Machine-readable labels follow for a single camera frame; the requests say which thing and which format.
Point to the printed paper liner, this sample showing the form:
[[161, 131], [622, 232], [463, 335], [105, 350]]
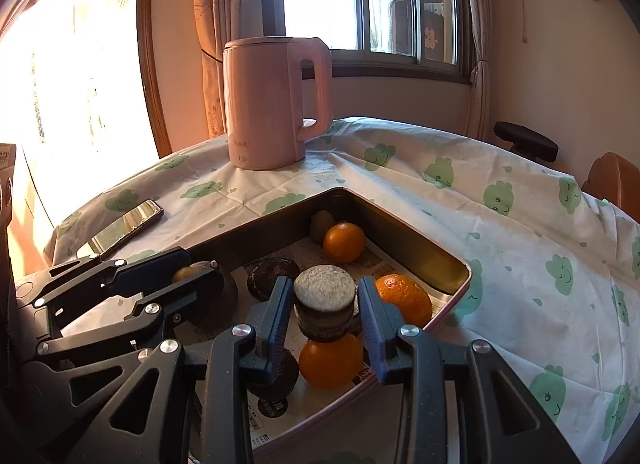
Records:
[[320, 409]]

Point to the black smartphone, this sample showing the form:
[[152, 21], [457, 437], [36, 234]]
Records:
[[125, 226]]

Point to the white-topped brown round cake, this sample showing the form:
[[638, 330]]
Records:
[[324, 289]]

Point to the brown leather chair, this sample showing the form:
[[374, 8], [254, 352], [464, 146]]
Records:
[[615, 184]]

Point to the small brown kiwi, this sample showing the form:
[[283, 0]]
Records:
[[187, 273], [321, 224]]

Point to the dark round fruit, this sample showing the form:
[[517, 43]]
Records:
[[267, 276]]

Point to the pink metal tin box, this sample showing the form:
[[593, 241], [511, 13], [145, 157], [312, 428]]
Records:
[[410, 244]]

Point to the beige curtain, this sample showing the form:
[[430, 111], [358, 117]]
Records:
[[477, 44]]

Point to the round black stool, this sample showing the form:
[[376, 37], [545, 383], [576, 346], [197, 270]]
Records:
[[525, 140]]

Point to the pink electric kettle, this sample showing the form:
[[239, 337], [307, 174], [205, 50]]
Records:
[[265, 109]]

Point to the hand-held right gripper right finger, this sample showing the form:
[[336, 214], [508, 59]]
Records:
[[375, 339]]

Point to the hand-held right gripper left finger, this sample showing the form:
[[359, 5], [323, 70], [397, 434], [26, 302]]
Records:
[[277, 334]]

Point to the orange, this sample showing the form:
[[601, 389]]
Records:
[[330, 364], [344, 243], [407, 299]]

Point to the wooden door frame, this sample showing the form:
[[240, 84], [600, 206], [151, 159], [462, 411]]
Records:
[[150, 69]]

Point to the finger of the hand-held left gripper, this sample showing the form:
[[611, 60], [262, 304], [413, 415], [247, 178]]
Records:
[[150, 269], [200, 286]]

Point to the dark brown round cake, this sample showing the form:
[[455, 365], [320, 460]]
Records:
[[287, 380]]

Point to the pink patterned curtain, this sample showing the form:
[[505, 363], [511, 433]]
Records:
[[220, 19]]

